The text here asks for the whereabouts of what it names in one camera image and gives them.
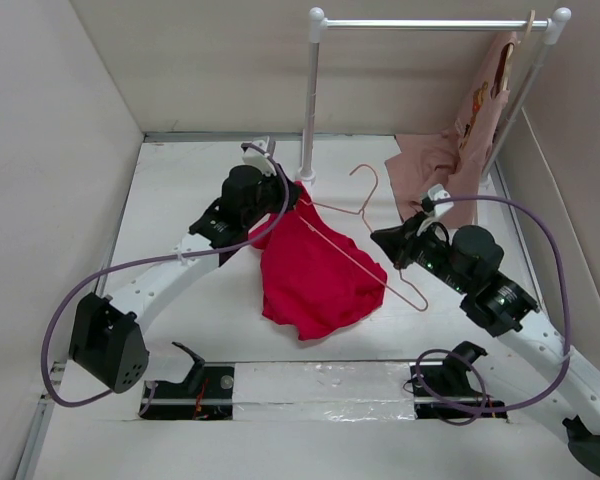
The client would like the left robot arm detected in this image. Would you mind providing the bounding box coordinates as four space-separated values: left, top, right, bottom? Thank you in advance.
70 165 302 397

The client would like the red t shirt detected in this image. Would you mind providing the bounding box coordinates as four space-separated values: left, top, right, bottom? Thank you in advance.
250 192 388 341

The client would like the white clothes rack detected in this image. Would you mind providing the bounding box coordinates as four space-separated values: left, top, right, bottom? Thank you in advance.
297 7 572 186

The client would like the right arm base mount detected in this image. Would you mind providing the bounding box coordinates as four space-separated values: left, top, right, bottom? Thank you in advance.
402 341 508 426

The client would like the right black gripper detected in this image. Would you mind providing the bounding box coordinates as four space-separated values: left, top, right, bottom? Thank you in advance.
370 210 470 294

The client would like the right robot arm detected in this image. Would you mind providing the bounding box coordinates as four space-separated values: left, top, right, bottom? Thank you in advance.
371 218 600 477

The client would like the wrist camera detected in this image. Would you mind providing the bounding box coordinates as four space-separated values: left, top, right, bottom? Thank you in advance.
420 184 454 221
241 136 276 177

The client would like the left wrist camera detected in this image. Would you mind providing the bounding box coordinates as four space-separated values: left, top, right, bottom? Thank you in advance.
241 136 276 177

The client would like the wooden hanger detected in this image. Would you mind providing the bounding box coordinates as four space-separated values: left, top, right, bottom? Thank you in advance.
497 9 536 93

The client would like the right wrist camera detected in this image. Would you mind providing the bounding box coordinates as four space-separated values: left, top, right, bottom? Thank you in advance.
420 184 454 221

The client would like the hanging pink printed shirt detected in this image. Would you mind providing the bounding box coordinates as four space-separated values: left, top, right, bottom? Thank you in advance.
437 31 522 226

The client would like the pink shirt on floor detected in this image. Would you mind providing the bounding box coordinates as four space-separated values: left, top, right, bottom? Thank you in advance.
385 130 459 221

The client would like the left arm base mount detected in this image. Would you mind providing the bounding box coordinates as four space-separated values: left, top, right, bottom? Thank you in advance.
138 342 235 421

